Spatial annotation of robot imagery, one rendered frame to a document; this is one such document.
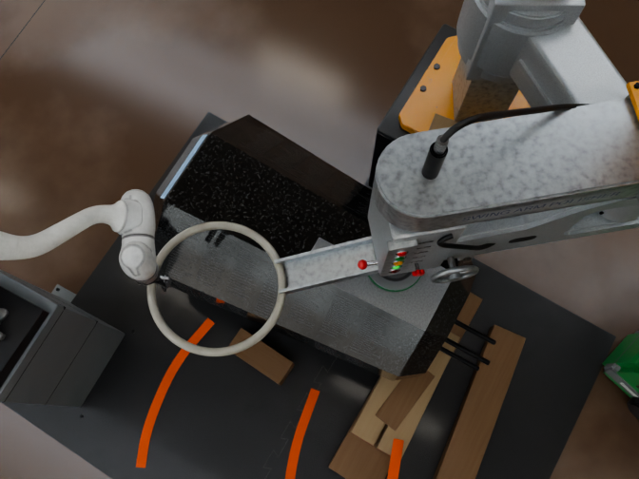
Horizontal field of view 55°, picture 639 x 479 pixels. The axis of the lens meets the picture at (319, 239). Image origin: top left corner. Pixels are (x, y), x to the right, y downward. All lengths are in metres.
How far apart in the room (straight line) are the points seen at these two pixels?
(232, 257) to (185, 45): 1.70
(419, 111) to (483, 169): 1.12
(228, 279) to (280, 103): 1.35
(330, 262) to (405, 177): 0.78
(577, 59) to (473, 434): 1.74
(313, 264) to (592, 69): 1.08
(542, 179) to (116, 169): 2.48
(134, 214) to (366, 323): 0.92
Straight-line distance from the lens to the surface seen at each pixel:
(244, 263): 2.40
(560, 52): 2.02
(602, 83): 2.01
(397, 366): 2.40
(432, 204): 1.48
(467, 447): 3.04
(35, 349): 2.56
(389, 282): 2.28
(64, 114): 3.77
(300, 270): 2.22
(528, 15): 1.98
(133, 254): 1.97
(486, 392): 3.06
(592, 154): 1.63
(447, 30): 2.89
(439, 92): 2.67
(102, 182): 3.52
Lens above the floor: 3.06
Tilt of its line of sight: 73 degrees down
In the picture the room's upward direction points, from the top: 3 degrees counter-clockwise
